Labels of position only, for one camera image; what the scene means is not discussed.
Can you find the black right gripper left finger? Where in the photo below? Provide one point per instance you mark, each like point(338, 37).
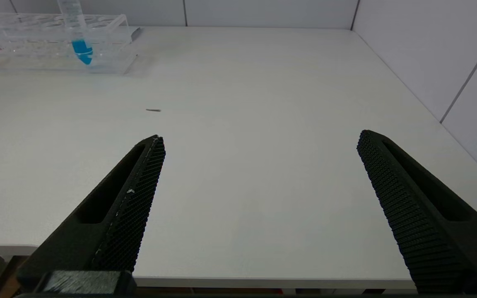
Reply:
point(131, 215)

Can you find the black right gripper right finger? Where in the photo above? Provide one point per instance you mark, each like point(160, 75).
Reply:
point(420, 215)

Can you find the clear acrylic test tube rack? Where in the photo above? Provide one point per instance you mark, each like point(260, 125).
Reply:
point(110, 54)

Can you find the test tube with blue pigment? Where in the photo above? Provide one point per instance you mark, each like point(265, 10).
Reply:
point(82, 49)

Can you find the small dark speck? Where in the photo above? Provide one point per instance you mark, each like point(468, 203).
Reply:
point(153, 110)

